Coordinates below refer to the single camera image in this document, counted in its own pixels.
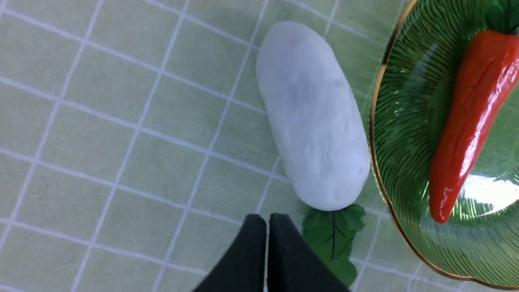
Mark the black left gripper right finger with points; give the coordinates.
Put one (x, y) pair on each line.
(292, 265)

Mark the white radish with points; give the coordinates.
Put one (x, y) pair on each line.
(318, 130)

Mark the green glass plate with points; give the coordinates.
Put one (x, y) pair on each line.
(409, 108)

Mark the green checked tablecloth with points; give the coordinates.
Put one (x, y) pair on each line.
(135, 140)

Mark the orange carrot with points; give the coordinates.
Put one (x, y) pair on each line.
(486, 77)

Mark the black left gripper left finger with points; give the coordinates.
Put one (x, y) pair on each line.
(241, 269)

